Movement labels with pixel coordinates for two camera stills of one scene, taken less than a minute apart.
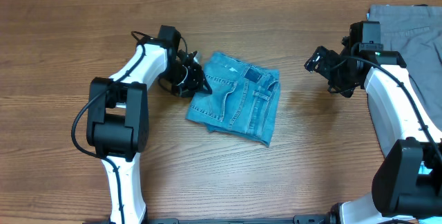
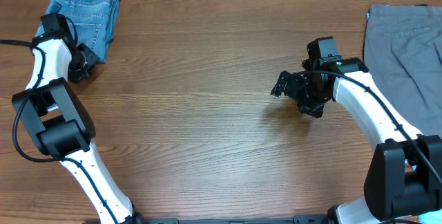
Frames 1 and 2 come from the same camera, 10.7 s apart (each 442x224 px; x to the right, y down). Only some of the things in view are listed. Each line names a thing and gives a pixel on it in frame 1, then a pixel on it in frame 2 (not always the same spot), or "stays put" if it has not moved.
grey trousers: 416,32 stays put
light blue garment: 431,220 stays put
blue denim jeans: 244,99 to 92,13
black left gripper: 195,84 to 77,77
